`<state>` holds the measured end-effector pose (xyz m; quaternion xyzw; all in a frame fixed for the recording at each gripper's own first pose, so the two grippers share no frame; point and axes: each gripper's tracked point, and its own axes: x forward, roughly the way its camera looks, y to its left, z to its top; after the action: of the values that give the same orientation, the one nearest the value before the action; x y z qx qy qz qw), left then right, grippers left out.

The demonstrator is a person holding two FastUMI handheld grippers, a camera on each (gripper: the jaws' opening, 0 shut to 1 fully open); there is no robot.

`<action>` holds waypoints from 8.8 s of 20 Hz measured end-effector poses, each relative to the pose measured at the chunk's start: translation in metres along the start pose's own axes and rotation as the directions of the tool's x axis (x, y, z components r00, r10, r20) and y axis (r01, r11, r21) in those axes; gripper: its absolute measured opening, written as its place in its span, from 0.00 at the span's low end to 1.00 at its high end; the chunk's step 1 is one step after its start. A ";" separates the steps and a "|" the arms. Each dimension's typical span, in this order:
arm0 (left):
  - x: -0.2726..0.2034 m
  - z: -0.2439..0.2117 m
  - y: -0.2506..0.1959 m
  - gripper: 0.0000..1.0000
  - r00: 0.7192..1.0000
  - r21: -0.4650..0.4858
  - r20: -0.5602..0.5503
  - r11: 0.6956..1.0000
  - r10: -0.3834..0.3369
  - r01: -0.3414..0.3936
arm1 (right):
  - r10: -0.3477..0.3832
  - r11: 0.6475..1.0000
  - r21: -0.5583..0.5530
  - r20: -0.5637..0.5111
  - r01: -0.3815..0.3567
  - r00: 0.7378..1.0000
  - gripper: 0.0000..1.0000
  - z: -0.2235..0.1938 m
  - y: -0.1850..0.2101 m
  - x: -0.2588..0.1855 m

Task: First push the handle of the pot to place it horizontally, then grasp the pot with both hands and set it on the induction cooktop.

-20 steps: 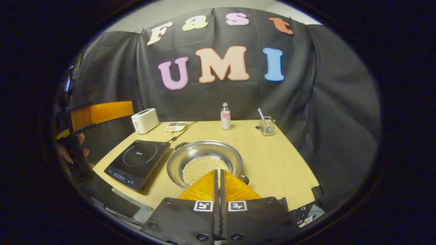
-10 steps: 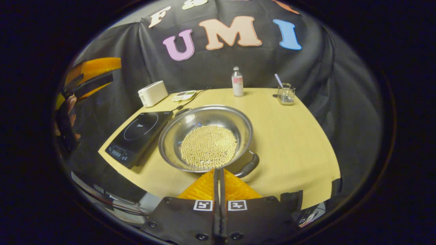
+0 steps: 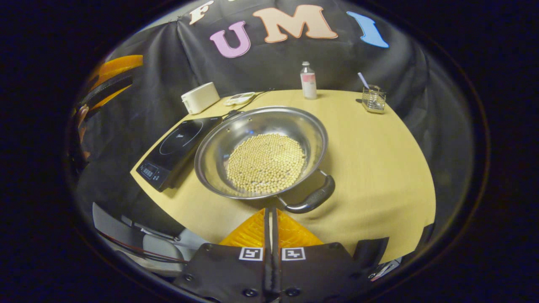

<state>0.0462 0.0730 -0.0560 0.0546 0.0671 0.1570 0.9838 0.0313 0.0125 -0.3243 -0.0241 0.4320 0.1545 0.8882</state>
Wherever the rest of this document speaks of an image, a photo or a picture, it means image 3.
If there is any steel pot with black handles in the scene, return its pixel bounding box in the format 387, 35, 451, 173
194, 106, 336, 214

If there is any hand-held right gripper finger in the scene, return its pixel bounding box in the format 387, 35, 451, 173
272, 208, 390, 303
175, 208, 272, 303

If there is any clear bottle with pink label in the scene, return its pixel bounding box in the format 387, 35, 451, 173
300, 61, 318, 100

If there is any pile of yellow soybeans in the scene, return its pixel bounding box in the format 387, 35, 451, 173
226, 133, 307, 194

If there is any grey chair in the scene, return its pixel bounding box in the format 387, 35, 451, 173
92, 202, 207, 278

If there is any clear ribbed cup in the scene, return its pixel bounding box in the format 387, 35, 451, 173
362, 85, 387, 114

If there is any white divided dish of beans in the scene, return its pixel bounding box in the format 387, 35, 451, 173
223, 92, 256, 106

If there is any black induction cooktop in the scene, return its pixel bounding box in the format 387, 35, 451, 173
136, 116, 224, 193

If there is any white toaster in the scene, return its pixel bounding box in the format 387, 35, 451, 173
181, 82, 220, 115

